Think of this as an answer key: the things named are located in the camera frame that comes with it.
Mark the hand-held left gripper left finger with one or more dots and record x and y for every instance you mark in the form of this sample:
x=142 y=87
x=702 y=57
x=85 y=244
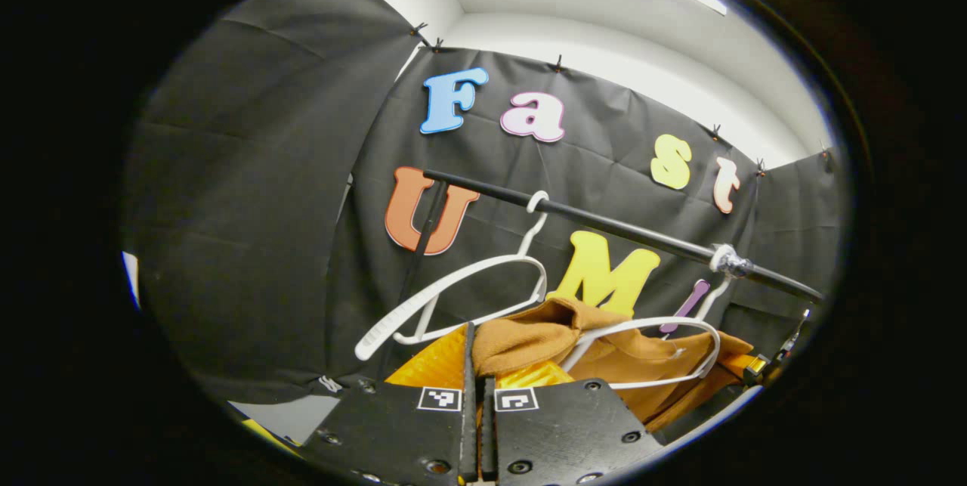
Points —
x=393 y=433

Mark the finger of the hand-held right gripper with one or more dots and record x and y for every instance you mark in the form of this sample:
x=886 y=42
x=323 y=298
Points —
x=755 y=367

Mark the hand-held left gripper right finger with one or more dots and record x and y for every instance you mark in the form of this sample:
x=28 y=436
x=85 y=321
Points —
x=566 y=425

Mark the brown shirt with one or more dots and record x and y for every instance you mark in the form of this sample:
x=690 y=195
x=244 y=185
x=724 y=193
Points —
x=529 y=335

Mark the white plastic hanger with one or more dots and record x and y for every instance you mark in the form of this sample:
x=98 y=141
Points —
x=378 y=335
x=665 y=320

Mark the black clothes rack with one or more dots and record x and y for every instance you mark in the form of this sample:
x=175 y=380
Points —
x=619 y=230

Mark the grey tape wrap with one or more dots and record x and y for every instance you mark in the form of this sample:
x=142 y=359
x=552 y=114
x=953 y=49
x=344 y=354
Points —
x=733 y=264

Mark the black backdrop cloth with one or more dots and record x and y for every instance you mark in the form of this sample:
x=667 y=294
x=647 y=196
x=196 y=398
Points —
x=249 y=206

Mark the row of black cloth clips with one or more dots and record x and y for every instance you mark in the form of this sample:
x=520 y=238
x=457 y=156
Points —
x=557 y=63

